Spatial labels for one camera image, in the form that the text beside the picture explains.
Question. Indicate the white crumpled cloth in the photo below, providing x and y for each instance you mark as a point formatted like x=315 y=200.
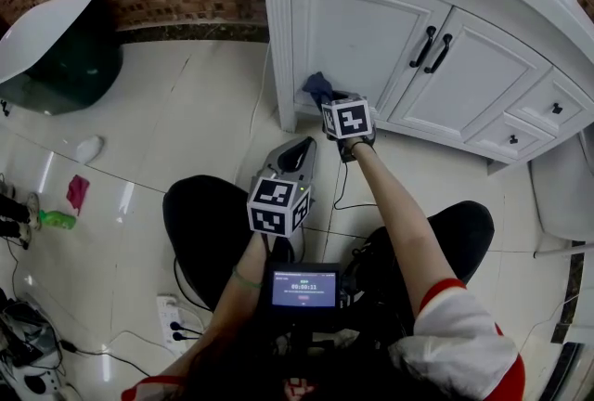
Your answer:
x=89 y=148

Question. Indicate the person's right forearm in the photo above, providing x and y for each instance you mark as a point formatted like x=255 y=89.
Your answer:
x=394 y=213

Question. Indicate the white device with black dials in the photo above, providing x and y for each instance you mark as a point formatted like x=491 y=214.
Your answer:
x=39 y=383

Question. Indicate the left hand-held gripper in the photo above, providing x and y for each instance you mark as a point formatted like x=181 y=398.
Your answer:
x=278 y=204

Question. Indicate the dark blue cloth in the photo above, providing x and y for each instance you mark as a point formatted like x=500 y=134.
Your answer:
x=318 y=84

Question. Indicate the dark green tub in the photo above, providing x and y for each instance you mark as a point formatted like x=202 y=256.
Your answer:
x=74 y=74

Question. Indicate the white pipe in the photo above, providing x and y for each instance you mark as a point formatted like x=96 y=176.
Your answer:
x=564 y=251

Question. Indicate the pink cloth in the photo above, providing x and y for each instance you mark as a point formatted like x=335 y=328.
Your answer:
x=77 y=191

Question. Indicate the person's right leg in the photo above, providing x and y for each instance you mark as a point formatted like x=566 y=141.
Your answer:
x=455 y=232

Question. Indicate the white sink cabinet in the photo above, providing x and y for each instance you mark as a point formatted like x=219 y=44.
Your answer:
x=352 y=32

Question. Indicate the black monitor with lit screen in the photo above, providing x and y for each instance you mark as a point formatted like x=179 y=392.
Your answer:
x=304 y=290

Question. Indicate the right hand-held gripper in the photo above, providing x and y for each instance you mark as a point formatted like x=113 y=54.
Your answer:
x=350 y=120

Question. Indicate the green plastic bottle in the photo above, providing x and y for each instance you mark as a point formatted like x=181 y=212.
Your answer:
x=58 y=219

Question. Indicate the green wrist band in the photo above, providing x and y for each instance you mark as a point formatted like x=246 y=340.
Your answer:
x=246 y=281

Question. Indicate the white and red shirt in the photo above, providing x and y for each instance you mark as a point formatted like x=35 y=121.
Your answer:
x=464 y=334

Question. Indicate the white power strip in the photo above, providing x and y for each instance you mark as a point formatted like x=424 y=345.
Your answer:
x=168 y=315

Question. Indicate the person's left forearm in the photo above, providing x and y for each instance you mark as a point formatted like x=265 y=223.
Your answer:
x=236 y=297

